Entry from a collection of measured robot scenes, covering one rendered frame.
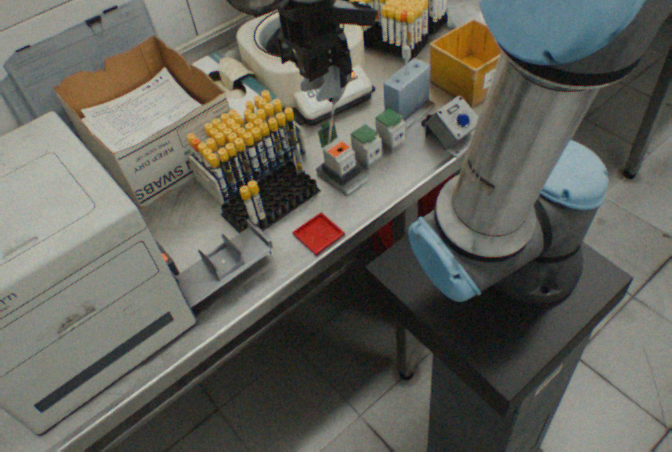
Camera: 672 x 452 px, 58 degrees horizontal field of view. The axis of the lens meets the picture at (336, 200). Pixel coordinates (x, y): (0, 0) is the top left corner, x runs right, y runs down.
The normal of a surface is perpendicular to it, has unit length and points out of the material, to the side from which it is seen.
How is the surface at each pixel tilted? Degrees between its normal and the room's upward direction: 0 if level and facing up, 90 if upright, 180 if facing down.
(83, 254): 90
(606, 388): 0
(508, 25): 82
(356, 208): 0
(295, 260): 0
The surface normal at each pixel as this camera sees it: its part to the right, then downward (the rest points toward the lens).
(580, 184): 0.06, -0.67
